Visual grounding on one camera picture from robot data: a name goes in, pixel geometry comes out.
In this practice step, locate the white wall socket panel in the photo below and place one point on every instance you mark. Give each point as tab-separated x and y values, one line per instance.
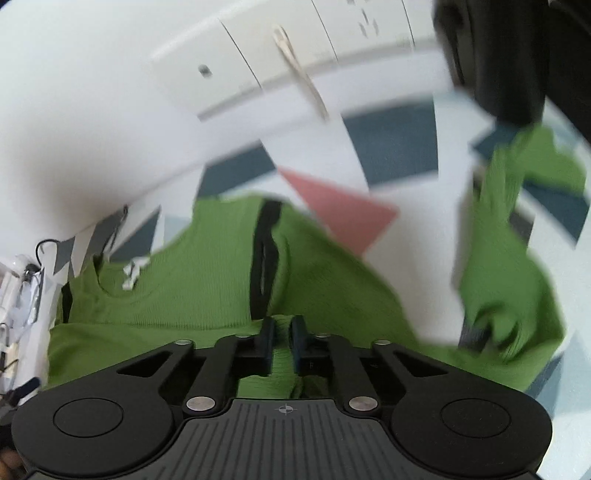
221	69

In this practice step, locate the black bulky object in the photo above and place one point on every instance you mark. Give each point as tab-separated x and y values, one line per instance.
498	60

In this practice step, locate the geometric printed blanket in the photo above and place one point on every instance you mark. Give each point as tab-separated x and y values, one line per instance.
397	143

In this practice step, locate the green ribbed top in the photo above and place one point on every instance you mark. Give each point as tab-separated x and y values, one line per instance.
184	300

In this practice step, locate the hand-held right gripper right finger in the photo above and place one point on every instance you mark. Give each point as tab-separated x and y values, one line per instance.
298	344

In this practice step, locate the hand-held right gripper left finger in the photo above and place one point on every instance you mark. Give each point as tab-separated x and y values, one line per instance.
267	346

